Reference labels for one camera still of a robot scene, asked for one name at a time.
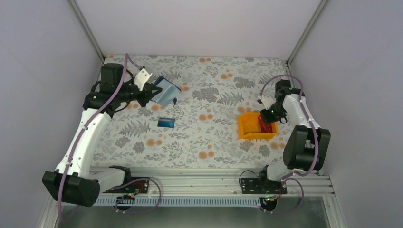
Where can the blue leather card holder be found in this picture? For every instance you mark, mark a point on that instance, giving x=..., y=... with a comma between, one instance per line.
x=168, y=94

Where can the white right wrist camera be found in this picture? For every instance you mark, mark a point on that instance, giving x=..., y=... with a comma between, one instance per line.
x=267, y=101

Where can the aluminium rail base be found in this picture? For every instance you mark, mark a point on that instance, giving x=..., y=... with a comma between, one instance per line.
x=171, y=187

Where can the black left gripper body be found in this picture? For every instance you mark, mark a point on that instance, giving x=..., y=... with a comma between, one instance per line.
x=146, y=92

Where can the blue credit card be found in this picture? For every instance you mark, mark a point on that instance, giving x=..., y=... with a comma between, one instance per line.
x=166, y=122

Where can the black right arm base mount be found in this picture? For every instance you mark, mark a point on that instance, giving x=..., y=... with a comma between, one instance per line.
x=261, y=185

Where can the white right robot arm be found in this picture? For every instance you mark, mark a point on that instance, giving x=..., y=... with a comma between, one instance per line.
x=307, y=145

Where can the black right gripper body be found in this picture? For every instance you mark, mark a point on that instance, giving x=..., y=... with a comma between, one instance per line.
x=279, y=112

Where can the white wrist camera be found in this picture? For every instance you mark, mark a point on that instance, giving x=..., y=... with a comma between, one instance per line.
x=141, y=78
x=267, y=101

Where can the floral table cloth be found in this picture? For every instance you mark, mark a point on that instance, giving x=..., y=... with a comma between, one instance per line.
x=214, y=92

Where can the red credit card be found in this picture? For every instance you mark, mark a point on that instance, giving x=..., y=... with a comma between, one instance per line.
x=264, y=127

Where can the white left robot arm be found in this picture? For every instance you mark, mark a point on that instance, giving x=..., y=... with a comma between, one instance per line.
x=71, y=181

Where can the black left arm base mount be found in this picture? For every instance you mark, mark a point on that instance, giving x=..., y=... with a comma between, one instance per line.
x=130, y=187

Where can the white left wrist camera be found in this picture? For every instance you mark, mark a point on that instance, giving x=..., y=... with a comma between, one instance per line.
x=141, y=78

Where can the yellow plastic bin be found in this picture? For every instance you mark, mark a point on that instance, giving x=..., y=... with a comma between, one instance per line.
x=249, y=129

